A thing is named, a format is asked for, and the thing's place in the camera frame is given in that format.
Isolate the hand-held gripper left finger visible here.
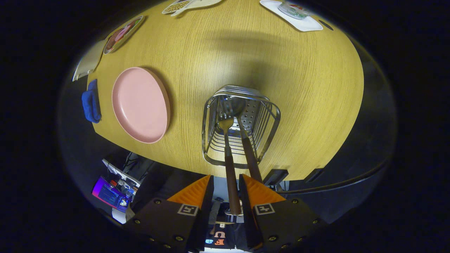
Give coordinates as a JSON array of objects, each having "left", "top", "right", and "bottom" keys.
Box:
[{"left": 123, "top": 175, "right": 215, "bottom": 253}]

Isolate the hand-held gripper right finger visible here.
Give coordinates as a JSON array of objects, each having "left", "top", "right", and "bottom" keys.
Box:
[{"left": 238, "top": 174, "right": 329, "bottom": 253}]

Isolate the metal fork with wooden handle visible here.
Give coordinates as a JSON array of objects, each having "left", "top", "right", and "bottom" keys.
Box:
[{"left": 217, "top": 100, "right": 243, "bottom": 216}]

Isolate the metal spoon with wooden handle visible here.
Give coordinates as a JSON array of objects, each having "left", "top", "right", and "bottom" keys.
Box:
[{"left": 229, "top": 98, "right": 264, "bottom": 184}]

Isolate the person's black printed shirt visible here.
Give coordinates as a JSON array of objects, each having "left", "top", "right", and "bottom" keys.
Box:
[{"left": 204, "top": 202, "right": 248, "bottom": 251}]

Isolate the laptop with purple screen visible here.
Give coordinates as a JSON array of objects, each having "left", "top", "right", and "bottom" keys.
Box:
[{"left": 92, "top": 176, "right": 131, "bottom": 213}]

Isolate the pink round plate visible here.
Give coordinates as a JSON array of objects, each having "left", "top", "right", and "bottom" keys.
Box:
[{"left": 111, "top": 67, "right": 171, "bottom": 144}]

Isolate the blue folded cloth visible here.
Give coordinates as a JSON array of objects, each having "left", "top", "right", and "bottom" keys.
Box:
[{"left": 81, "top": 79, "right": 102, "bottom": 124}]

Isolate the white toaster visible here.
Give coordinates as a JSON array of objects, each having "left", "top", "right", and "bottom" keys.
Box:
[{"left": 72, "top": 39, "right": 108, "bottom": 82}]

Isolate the white square coaster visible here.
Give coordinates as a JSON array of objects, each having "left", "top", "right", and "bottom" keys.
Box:
[{"left": 259, "top": 0, "right": 323, "bottom": 32}]

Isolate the grey oval food plate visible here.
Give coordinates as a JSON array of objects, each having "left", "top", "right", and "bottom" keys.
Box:
[{"left": 103, "top": 15, "right": 145, "bottom": 55}]

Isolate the white divided bean dish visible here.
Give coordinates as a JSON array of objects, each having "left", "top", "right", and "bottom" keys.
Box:
[{"left": 162, "top": 0, "right": 224, "bottom": 17}]

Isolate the white plastic drink bottle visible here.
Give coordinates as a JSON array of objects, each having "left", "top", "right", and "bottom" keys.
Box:
[{"left": 278, "top": 0, "right": 311, "bottom": 20}]

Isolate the metal wire cutlery basket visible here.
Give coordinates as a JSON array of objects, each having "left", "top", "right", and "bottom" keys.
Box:
[{"left": 202, "top": 85, "right": 281, "bottom": 169}]

